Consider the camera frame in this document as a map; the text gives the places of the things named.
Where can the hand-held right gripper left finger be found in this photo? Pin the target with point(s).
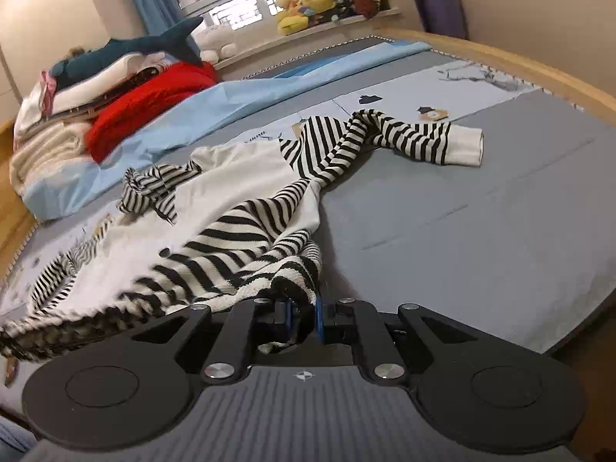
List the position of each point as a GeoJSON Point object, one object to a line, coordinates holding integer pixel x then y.
{"type": "Point", "coordinates": [281, 320]}

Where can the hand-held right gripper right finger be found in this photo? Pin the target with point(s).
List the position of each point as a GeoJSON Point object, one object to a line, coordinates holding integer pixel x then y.
{"type": "Point", "coordinates": [318, 318]}

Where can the black white striped baby garment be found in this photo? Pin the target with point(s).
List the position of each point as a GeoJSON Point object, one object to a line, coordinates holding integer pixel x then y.
{"type": "Point", "coordinates": [240, 231]}

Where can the grey printed bed cover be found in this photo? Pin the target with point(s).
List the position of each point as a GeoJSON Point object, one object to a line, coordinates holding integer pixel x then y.
{"type": "Point", "coordinates": [481, 231]}

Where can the light blue bedsheet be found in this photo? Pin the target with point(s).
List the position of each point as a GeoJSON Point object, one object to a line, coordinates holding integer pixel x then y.
{"type": "Point", "coordinates": [192, 115]}

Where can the red folded blanket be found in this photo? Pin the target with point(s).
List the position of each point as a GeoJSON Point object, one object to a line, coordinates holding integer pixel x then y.
{"type": "Point", "coordinates": [144, 101]}

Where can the cream knitted blanket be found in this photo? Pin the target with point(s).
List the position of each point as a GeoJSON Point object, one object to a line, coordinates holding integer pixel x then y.
{"type": "Point", "coordinates": [43, 154]}

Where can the person's blue jeans leg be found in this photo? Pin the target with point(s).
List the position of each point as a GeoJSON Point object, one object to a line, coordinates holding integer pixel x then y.
{"type": "Point", "coordinates": [12, 440]}

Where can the window sill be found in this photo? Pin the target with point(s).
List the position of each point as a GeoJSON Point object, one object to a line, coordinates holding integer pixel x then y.
{"type": "Point", "coordinates": [346, 21]}

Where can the white folded blanket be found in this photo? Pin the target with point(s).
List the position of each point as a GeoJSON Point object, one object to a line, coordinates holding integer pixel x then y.
{"type": "Point", "coordinates": [86, 89]}

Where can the yellow plush toy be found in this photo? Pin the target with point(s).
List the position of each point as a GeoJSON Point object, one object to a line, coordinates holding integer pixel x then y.
{"type": "Point", "coordinates": [308, 5]}

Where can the blue shark plush toy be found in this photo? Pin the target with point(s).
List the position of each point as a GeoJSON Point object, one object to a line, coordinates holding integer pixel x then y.
{"type": "Point", "coordinates": [120, 50]}

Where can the black white striped plush toy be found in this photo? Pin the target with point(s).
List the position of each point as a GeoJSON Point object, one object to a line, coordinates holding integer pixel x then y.
{"type": "Point", "coordinates": [344, 2]}

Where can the pink cloth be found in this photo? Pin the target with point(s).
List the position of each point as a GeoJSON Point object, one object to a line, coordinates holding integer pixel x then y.
{"type": "Point", "coordinates": [48, 91]}

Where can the blue curtain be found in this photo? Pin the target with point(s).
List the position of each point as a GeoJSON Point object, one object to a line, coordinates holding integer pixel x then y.
{"type": "Point", "coordinates": [149, 0]}

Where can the wooden bed frame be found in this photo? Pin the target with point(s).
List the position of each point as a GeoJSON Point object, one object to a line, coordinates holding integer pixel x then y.
{"type": "Point", "coordinates": [553, 74]}

